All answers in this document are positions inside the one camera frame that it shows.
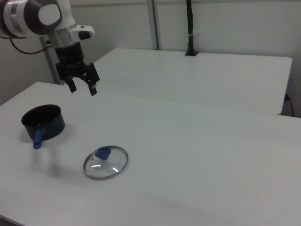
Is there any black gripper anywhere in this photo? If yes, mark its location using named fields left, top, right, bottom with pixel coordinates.
left=55, top=43, right=100, bottom=96

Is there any glass lid with blue knob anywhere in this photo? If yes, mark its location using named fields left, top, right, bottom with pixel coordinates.
left=82, top=145, right=129, bottom=181

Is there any white rectangular table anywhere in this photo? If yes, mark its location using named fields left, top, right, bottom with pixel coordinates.
left=93, top=48, right=293, bottom=116

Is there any black pole with clamp base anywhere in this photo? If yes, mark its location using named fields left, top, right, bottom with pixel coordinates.
left=184, top=0, right=199, bottom=57

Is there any aluminium post with black bracket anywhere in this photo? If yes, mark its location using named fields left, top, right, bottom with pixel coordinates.
left=39, top=35, right=62, bottom=86

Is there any dark saucepan with blue handle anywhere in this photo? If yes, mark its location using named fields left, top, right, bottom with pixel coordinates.
left=21, top=104, right=65, bottom=150

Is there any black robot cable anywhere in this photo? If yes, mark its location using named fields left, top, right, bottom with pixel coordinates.
left=8, top=38, right=52, bottom=55

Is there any aluminium profile post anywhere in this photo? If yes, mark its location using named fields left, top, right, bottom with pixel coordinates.
left=147, top=0, right=163, bottom=50

